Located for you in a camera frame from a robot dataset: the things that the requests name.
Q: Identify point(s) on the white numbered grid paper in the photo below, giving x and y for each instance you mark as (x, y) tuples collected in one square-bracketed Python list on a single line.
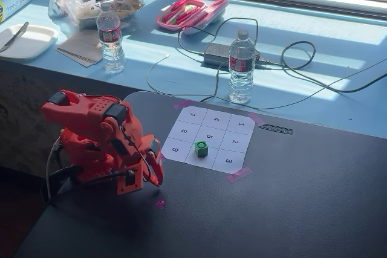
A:
[(217, 125)]

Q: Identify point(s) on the clear water bottle red label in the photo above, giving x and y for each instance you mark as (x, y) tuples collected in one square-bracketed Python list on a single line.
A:
[(111, 43), (242, 70)]

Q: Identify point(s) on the black power adapter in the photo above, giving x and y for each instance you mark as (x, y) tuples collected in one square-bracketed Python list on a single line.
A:
[(216, 52)]

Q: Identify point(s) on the pink tape strip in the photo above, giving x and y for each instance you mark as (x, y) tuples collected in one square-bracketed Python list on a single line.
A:
[(163, 156), (183, 104), (239, 175), (256, 118)]

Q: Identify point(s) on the orange gripper black servo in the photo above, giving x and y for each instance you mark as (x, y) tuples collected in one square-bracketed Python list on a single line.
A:
[(155, 161)]

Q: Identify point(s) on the grey plastic knife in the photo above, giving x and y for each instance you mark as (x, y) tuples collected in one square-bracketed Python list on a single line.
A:
[(15, 36)]

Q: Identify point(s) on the small pink tape mark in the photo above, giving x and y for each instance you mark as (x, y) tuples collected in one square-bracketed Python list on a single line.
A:
[(160, 204)]

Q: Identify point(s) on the grey paper napkins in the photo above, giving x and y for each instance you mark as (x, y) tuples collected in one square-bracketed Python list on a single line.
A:
[(80, 48)]

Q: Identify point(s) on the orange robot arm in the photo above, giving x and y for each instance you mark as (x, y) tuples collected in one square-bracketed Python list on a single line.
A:
[(90, 110)]

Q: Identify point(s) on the pink pencil case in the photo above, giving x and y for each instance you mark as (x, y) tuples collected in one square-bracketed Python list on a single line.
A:
[(211, 13)]

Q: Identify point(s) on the green cube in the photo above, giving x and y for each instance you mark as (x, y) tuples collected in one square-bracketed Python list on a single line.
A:
[(201, 149)]

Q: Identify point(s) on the white foam plate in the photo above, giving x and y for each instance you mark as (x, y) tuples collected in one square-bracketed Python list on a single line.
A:
[(33, 40)]

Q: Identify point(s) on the black striped table sticker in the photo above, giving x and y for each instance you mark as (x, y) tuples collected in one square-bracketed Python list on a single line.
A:
[(276, 129)]

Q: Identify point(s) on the green highlighter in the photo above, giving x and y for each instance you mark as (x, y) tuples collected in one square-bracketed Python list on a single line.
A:
[(189, 8)]

